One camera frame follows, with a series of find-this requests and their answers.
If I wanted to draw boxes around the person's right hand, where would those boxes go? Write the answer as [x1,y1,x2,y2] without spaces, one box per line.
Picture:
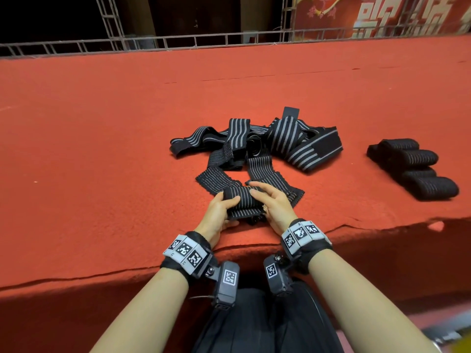
[246,180,300,237]

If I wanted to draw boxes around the person's left hand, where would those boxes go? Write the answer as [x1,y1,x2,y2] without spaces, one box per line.
[193,191,241,249]

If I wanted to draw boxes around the pile of black straps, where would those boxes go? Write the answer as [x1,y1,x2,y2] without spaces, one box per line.
[169,106,344,210]

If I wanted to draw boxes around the person's left forearm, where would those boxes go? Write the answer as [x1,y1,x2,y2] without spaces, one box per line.
[90,267,190,353]

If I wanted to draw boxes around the person's right forearm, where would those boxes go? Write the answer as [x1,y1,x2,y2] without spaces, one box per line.
[309,248,440,353]

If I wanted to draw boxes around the black trousers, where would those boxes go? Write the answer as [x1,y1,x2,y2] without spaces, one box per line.
[193,283,345,353]

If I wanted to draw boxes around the metal railing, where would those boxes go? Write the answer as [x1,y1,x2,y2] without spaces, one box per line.
[0,24,471,59]

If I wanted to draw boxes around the metal truss column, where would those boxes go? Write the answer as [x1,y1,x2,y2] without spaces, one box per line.
[280,0,295,43]
[96,0,128,53]

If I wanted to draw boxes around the grey metal stand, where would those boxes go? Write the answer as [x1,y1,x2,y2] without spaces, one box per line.
[430,326,471,353]

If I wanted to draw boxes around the red banner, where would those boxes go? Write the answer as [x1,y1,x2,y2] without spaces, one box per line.
[292,0,471,39]

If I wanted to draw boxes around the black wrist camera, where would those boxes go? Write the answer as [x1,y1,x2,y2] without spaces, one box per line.
[262,251,295,296]
[212,261,241,310]

